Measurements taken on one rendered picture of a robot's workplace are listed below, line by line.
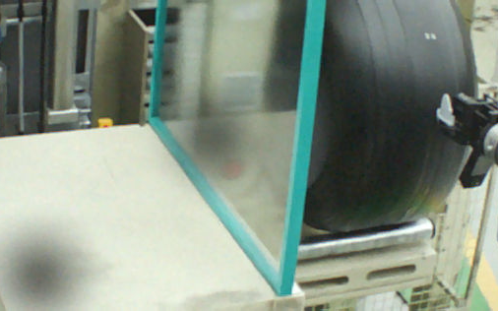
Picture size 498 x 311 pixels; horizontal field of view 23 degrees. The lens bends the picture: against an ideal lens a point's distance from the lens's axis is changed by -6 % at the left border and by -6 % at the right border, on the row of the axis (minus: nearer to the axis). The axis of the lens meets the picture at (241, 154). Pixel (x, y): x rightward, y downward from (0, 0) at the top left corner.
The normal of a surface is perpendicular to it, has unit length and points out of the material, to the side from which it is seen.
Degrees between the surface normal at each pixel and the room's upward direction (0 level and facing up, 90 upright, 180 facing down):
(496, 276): 0
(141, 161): 0
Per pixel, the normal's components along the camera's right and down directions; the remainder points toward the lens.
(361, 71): -0.37, 0.01
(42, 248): 0.08, -0.90
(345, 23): -0.40, -0.24
